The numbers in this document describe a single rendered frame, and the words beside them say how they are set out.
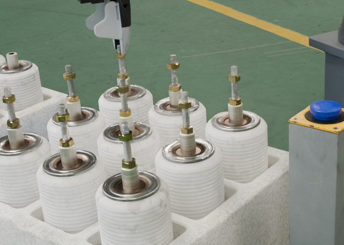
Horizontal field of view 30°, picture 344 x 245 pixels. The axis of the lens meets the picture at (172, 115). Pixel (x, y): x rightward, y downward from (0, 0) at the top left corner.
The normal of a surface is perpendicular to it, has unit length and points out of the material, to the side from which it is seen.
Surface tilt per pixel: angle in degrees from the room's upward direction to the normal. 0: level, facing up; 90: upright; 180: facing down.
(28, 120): 90
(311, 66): 0
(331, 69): 90
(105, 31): 85
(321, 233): 90
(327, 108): 3
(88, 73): 0
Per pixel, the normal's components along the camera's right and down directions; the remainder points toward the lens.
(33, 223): -0.07, -0.91
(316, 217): -0.64, 0.35
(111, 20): 0.35, 0.26
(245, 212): 0.77, 0.20
